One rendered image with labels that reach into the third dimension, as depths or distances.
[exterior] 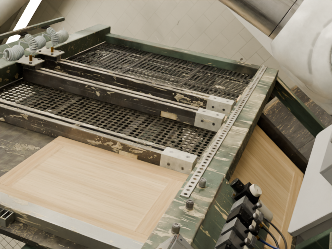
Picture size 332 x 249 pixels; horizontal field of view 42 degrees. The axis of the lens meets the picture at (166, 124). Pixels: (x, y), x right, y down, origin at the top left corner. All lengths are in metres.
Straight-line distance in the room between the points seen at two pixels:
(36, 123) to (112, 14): 6.01
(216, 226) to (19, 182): 0.66
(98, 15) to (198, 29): 1.87
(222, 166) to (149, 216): 0.39
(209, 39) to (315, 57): 6.32
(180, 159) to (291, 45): 0.88
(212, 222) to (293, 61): 0.71
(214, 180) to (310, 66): 0.82
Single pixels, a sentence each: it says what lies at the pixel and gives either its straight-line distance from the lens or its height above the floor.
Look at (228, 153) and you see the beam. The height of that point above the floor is 0.84.
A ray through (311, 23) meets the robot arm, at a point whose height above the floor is 1.07.
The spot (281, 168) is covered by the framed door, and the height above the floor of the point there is 0.41.
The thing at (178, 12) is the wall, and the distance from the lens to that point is 7.17.
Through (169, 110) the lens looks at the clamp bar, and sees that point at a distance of 2.03.
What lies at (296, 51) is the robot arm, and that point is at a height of 1.05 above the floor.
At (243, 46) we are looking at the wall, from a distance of 6.94.
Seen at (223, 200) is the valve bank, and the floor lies 0.78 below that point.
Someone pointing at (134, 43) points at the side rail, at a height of 1.61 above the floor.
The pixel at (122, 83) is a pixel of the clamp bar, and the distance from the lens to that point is 2.31.
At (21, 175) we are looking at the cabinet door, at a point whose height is 1.31.
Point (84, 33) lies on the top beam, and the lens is 2.96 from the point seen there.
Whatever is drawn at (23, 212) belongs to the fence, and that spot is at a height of 1.20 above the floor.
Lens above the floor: 1.14
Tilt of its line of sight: 2 degrees down
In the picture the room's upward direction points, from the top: 44 degrees counter-clockwise
